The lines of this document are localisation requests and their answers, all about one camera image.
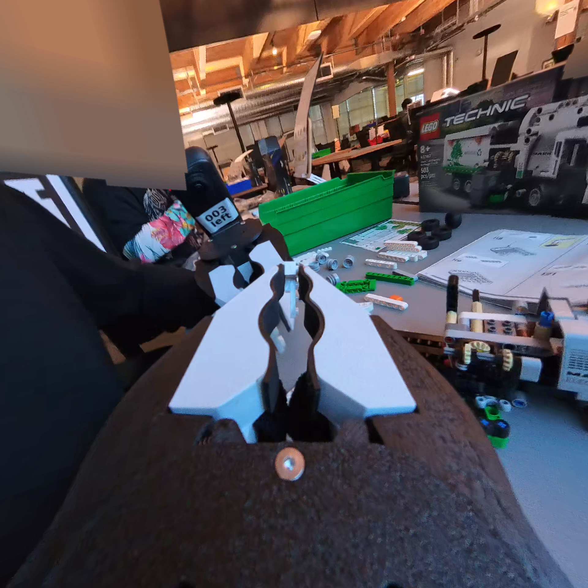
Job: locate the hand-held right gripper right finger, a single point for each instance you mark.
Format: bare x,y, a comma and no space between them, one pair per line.
363,363

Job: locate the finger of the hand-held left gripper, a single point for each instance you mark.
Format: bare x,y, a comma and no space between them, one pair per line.
266,257
227,285

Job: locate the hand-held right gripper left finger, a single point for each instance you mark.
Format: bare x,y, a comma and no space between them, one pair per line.
220,363

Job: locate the white blue lego assembly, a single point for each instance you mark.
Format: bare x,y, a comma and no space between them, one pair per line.
291,298

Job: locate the person's left forearm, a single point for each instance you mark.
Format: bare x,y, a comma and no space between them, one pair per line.
151,294

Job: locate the cluster of white lego pieces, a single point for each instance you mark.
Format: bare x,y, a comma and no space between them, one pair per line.
305,254

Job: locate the white rounded lego liftarm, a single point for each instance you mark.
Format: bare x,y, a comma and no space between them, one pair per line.
366,307

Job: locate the white long lego beam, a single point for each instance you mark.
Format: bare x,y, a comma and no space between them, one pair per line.
386,304

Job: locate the green lego beam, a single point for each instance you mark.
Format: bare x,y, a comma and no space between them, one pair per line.
390,278

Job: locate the dark grey lego beam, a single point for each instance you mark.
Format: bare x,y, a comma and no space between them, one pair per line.
406,275

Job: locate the white holed lego beam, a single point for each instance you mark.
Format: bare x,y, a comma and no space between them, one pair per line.
381,264
402,244
402,256

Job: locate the small grey lego connector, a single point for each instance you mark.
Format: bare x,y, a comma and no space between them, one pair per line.
491,402

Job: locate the green black lego subassembly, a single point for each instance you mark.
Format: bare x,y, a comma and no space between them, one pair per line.
498,429

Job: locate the blue grey lego pin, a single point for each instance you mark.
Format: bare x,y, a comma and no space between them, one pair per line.
520,403

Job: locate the partly built lego truck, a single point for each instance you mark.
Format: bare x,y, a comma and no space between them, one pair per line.
574,358

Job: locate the lego set box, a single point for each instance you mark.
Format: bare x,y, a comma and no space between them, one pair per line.
505,138

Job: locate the green storage bin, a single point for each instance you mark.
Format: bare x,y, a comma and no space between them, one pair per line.
321,211

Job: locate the green white leaflet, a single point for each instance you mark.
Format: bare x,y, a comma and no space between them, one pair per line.
381,232

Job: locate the black pole stand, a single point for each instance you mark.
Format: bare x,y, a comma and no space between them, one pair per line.
487,55
232,124

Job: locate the white curved panel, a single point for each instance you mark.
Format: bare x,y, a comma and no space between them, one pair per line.
307,115

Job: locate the instruction booklet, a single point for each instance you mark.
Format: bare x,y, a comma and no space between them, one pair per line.
505,266

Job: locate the person's torso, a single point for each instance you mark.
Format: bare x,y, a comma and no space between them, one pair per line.
46,367

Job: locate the framed marker sign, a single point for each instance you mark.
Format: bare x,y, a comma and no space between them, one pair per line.
59,197

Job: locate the green lego frame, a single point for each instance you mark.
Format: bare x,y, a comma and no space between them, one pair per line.
356,286

